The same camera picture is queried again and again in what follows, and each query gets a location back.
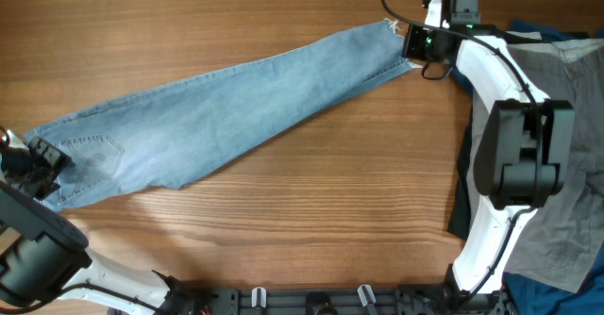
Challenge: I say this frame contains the light blue denim jeans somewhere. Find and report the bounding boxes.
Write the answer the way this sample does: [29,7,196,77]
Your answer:
[29,19,411,211]

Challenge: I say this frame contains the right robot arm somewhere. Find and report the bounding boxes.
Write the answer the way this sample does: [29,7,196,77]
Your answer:
[403,0,575,314]

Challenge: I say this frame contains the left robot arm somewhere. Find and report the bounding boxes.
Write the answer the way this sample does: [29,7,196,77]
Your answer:
[1,129,204,315]

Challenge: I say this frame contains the grey folded shorts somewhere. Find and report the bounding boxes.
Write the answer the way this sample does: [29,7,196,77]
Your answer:
[452,38,603,293]

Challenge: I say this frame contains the dark blue folded garment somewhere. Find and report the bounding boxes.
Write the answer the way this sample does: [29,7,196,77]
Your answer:
[452,18,604,315]

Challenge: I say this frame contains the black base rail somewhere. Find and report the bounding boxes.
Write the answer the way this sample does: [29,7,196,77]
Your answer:
[107,284,513,315]

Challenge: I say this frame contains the left grey rail clip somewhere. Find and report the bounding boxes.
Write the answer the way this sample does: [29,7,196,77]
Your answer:
[251,287,267,308]

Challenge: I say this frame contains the grey rail clip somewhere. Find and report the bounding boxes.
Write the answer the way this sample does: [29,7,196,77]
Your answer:
[357,284,377,307]
[251,287,267,308]

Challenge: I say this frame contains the right grey rail clip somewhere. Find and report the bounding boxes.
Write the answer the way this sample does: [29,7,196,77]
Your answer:
[357,284,377,307]

